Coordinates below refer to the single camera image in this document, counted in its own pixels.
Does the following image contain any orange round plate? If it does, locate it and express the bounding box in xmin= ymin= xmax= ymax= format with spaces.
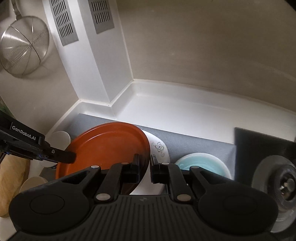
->
xmin=55 ymin=122 xmax=151 ymax=179

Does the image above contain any white floral square plate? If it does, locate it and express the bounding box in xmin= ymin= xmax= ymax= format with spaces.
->
xmin=129 ymin=129 xmax=171 ymax=195

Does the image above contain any wooden cutting board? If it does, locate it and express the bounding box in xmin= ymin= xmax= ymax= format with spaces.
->
xmin=0 ymin=155 xmax=30 ymax=217

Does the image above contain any grey counter mat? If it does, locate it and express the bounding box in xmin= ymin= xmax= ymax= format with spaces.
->
xmin=64 ymin=113 xmax=236 ymax=178

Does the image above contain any blue white patterned cup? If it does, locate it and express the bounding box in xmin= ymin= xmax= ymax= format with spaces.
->
xmin=43 ymin=131 xmax=71 ymax=168

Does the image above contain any teal glazed bowl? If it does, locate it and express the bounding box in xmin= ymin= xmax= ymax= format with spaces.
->
xmin=175 ymin=153 xmax=232 ymax=179

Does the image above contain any silver gas burner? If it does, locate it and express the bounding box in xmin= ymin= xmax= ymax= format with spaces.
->
xmin=251 ymin=155 xmax=295 ymax=233

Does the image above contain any metal wire strainer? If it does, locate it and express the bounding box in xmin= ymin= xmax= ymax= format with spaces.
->
xmin=1 ymin=1 xmax=50 ymax=77

